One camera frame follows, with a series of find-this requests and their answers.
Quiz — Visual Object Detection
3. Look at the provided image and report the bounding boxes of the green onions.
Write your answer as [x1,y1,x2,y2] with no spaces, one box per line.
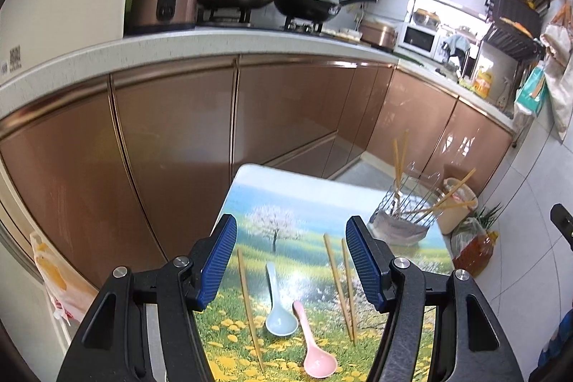
[477,203,504,231]

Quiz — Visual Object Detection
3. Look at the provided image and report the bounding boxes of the yellow oil bottle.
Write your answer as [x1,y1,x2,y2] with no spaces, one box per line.
[472,66,495,98]

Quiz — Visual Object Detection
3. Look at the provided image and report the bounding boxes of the pink soup spoon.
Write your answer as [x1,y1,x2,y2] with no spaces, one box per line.
[292,300,338,377]

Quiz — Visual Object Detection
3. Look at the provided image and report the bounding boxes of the blue cloth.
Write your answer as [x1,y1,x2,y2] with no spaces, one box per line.
[441,34,471,56]

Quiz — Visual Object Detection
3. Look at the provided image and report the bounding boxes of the person's blue clothing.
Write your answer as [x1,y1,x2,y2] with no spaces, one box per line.
[539,319,565,367]

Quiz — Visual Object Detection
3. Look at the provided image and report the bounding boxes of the hanging white plastic bags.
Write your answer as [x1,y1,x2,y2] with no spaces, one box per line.
[539,0,573,143]

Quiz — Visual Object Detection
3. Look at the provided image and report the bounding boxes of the amber oil jug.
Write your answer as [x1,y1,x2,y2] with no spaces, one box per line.
[451,225,500,279]

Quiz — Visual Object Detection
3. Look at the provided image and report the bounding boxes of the kitchen window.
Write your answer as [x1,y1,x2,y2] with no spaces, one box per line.
[407,0,491,34]

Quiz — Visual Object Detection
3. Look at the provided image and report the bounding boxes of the steel pot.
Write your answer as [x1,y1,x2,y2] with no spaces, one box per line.
[413,8,442,29]

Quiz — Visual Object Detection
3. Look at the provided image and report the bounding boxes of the black dish rack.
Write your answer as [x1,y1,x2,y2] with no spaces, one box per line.
[481,0,556,63]

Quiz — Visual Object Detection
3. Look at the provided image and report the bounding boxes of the white kitchen countertop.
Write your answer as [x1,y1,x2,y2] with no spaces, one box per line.
[0,24,515,132]

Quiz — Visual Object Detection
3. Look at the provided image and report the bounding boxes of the white microwave oven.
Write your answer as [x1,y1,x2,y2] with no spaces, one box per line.
[398,20,442,61]

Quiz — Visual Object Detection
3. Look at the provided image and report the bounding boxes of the beige trash bin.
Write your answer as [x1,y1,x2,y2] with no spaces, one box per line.
[436,177,480,236]

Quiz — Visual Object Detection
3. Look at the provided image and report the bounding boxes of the teal tissue pack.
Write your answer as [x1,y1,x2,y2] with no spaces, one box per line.
[514,60,550,119]

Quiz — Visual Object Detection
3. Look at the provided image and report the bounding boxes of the light blue soup spoon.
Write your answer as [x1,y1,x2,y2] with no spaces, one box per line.
[265,262,298,337]

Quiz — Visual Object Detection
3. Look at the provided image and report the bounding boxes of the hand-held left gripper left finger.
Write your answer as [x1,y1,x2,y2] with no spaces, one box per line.
[57,214,237,382]

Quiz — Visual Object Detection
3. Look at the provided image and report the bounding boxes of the white dish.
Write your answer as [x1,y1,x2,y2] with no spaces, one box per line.
[322,26,362,43]

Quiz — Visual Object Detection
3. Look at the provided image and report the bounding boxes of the wire utensil holder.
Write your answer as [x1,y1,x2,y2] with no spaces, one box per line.
[368,162,448,249]

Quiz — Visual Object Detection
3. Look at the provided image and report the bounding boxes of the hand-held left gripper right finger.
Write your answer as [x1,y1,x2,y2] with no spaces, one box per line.
[346,216,524,382]

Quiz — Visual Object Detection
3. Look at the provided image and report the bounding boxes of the black wok with lid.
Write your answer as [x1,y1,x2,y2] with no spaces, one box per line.
[273,0,379,25]

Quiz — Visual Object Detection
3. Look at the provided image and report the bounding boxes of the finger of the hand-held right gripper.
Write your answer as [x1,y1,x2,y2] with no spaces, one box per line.
[550,204,573,248]

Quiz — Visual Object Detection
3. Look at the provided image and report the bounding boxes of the brown rice cooker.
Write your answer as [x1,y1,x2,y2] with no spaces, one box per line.
[359,20,398,52]

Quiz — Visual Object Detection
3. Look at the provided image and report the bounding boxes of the gas stove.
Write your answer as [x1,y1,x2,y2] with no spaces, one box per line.
[197,6,327,36]

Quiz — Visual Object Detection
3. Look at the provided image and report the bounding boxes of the white plastic storage bin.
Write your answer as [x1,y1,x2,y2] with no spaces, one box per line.
[0,0,144,85]

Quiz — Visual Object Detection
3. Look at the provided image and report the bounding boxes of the brown kitchen base cabinets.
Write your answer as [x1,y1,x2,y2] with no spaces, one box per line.
[0,53,515,289]

